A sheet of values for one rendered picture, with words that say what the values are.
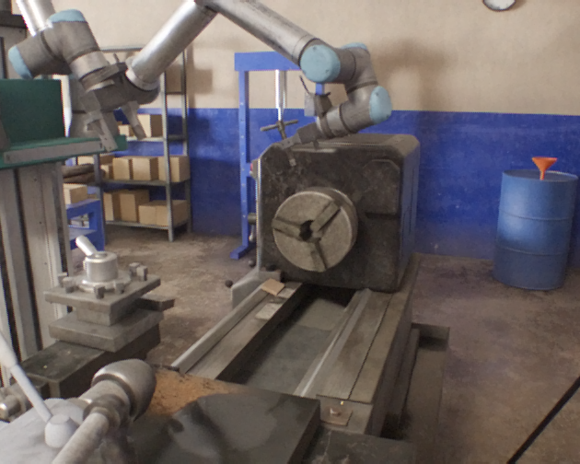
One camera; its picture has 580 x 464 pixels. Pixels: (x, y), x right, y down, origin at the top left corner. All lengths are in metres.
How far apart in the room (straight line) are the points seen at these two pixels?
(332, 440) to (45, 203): 1.49
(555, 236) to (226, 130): 3.25
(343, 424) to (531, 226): 3.48
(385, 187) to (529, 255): 2.88
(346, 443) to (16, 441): 0.62
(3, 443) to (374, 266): 1.40
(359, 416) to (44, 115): 1.51
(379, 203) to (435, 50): 3.42
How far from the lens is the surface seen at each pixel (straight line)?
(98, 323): 1.11
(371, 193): 1.70
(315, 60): 1.34
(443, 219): 5.13
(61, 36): 1.44
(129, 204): 5.83
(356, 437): 1.07
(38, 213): 2.18
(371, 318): 1.65
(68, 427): 0.60
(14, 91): 2.01
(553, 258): 4.53
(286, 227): 1.60
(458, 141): 5.01
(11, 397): 1.01
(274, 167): 1.83
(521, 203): 4.39
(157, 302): 1.13
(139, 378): 0.79
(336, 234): 1.59
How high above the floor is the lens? 1.51
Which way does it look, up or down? 15 degrees down
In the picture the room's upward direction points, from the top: straight up
